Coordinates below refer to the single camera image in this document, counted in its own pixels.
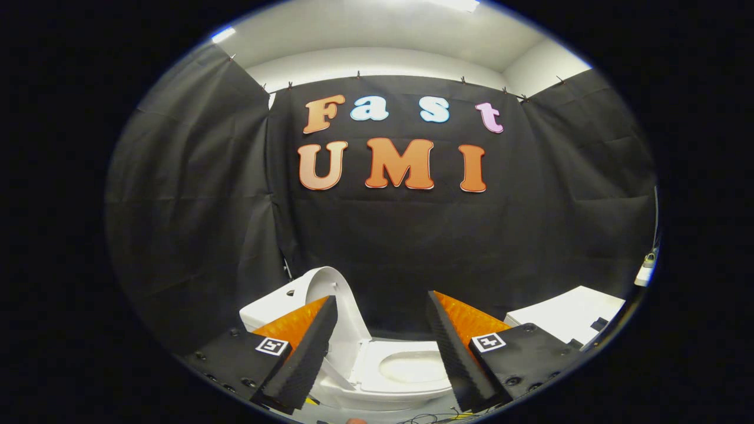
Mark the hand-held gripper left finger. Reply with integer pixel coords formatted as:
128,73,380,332
183,295,339,416

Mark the black backdrop cloth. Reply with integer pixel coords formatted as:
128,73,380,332
105,42,657,357

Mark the white box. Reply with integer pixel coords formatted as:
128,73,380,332
505,286,626,349

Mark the white toilet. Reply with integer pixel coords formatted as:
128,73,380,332
239,277,455,413

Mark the white toilet lid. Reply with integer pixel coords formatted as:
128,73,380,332
304,266,373,390

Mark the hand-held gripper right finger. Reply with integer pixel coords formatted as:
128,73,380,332
426,290,585,414

